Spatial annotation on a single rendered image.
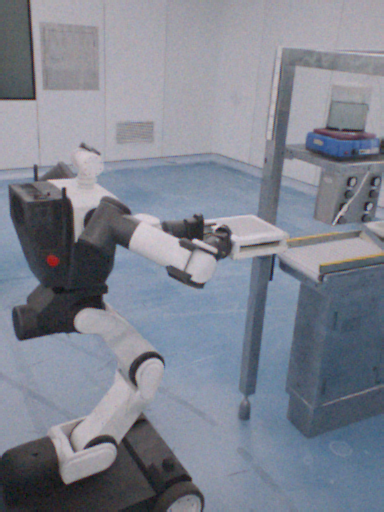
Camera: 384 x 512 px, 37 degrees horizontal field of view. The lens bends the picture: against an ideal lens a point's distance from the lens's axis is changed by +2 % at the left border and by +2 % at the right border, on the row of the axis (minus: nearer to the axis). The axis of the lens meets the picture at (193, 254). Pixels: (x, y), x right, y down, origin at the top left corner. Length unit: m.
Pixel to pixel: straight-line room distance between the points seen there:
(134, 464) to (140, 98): 5.71
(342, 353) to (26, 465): 1.39
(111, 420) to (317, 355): 0.96
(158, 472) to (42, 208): 1.11
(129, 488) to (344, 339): 1.11
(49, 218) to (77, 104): 5.44
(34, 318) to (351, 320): 1.40
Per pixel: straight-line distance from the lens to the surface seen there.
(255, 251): 2.07
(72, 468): 2.18
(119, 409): 2.18
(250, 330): 2.61
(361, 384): 2.89
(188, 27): 7.80
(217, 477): 2.58
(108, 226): 1.57
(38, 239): 1.70
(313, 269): 2.32
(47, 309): 1.84
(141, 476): 2.32
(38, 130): 6.94
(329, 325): 2.52
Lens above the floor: 1.75
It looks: 22 degrees down
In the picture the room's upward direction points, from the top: 4 degrees clockwise
